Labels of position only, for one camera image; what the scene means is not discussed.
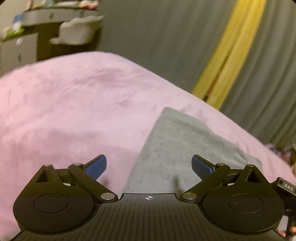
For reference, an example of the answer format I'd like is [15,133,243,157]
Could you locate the grey sweatpants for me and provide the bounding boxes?
[123,108,263,195]

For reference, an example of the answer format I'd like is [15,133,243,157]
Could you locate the right hand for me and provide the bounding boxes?
[277,226,296,237]

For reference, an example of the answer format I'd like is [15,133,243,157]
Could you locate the dark items beside bed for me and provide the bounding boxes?
[266,143,296,175]

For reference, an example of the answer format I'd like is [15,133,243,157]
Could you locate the pink fleece blanket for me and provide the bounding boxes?
[1,52,295,240]

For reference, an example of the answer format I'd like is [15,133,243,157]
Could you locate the grey curtain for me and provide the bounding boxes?
[99,1,295,146]

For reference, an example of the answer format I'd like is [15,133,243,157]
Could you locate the white chair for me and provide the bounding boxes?
[49,16,104,46]

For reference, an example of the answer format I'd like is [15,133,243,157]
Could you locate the white desk with clutter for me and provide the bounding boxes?
[1,1,102,75]

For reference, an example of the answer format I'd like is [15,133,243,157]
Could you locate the yellow curtain strip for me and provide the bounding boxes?
[192,1,267,109]

